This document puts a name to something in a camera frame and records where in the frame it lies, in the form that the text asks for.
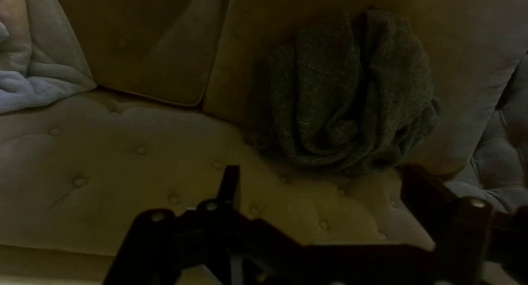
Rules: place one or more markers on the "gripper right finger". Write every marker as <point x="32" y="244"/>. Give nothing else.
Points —
<point x="458" y="227"/>

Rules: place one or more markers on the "beige sofa cushion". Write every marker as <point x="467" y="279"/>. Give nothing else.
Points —
<point x="152" y="41"/>

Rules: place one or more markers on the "beige tufted sofa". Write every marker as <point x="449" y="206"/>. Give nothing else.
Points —
<point x="123" y="173"/>

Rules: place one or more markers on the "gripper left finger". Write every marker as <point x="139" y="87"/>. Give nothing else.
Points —
<point x="214" y="235"/>

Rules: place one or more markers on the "light blue quilted blanket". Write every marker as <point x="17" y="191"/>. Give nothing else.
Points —
<point x="33" y="58"/>

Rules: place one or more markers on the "grey knitted blanket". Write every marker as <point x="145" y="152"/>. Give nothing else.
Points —
<point x="350" y="95"/>

